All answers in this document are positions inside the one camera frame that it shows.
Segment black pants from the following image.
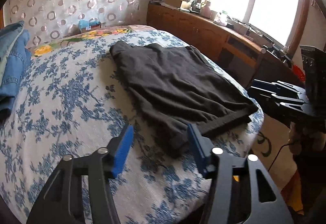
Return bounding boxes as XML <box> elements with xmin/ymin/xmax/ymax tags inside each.
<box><xmin>110</xmin><ymin>41</ymin><xmax>258</xmax><ymax>158</ymax></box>

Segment person's right hand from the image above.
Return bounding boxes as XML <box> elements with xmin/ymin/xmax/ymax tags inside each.
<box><xmin>289</xmin><ymin>123</ymin><xmax>325</xmax><ymax>155</ymax></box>

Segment long wooden cabinet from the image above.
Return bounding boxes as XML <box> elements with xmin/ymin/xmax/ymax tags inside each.
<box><xmin>146</xmin><ymin>3</ymin><xmax>304</xmax><ymax>88</ymax></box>

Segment blue floral bed sheet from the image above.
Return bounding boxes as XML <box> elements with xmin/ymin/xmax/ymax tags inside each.
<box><xmin>0</xmin><ymin>29</ymin><xmax>266</xmax><ymax>224</ymax></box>

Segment pink bottle on cabinet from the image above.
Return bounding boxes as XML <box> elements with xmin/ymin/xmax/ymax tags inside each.
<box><xmin>200</xmin><ymin>1</ymin><xmax>212</xmax><ymax>19</ymax></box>

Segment cardboard box on cabinet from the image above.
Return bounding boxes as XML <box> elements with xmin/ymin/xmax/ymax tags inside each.
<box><xmin>164</xmin><ymin>0</ymin><xmax>192</xmax><ymax>9</ymax></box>

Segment blue denim jeans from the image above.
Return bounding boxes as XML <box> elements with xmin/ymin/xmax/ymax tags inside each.
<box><xmin>1</xmin><ymin>29</ymin><xmax>32</xmax><ymax>123</ymax></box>

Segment colourful floral blanket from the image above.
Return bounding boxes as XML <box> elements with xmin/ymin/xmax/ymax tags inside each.
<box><xmin>30</xmin><ymin>25</ymin><xmax>156</xmax><ymax>57</ymax></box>

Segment blue tissue pack box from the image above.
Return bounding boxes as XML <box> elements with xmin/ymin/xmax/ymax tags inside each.
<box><xmin>78</xmin><ymin>19</ymin><xmax>102</xmax><ymax>33</ymax></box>

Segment light teal folded jeans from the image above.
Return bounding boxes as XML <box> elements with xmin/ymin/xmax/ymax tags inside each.
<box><xmin>0</xmin><ymin>21</ymin><xmax>24</xmax><ymax>82</ymax></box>

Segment black cable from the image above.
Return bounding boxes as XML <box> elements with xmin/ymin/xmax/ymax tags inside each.
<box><xmin>257</xmin><ymin>130</ymin><xmax>296</xmax><ymax>172</ymax></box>

